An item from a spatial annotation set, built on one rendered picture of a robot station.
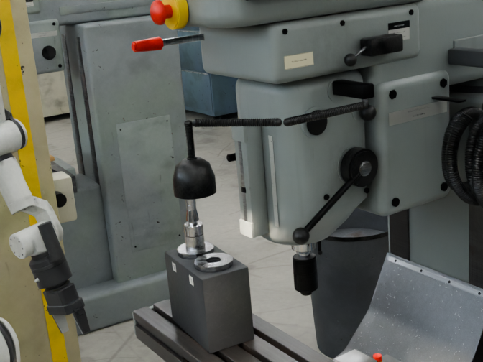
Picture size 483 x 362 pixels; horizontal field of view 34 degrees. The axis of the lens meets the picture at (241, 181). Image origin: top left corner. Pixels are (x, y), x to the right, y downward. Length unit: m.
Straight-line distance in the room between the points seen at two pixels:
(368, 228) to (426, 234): 2.04
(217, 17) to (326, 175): 0.36
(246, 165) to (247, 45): 0.22
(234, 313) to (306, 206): 0.51
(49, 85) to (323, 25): 8.66
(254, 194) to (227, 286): 0.44
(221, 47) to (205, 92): 7.47
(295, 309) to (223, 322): 2.40
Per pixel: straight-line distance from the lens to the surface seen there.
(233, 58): 1.37
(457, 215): 1.74
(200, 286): 1.79
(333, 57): 1.35
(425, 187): 1.55
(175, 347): 1.92
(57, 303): 2.01
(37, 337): 3.29
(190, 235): 1.88
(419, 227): 1.83
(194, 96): 9.12
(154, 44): 1.39
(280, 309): 4.22
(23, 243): 1.95
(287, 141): 1.36
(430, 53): 1.52
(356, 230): 3.83
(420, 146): 1.52
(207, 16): 1.24
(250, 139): 1.38
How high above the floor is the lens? 1.85
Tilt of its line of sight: 16 degrees down
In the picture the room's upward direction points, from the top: 5 degrees counter-clockwise
